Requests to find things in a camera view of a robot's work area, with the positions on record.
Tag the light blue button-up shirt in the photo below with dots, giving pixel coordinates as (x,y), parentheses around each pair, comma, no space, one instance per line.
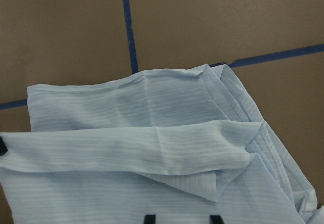
(180,144)

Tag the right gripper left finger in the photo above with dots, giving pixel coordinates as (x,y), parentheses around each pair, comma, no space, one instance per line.
(149,219)

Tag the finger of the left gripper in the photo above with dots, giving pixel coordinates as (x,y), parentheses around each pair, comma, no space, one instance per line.
(3,147)

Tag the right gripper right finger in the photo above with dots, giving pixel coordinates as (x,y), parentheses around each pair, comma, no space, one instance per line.
(216,219)

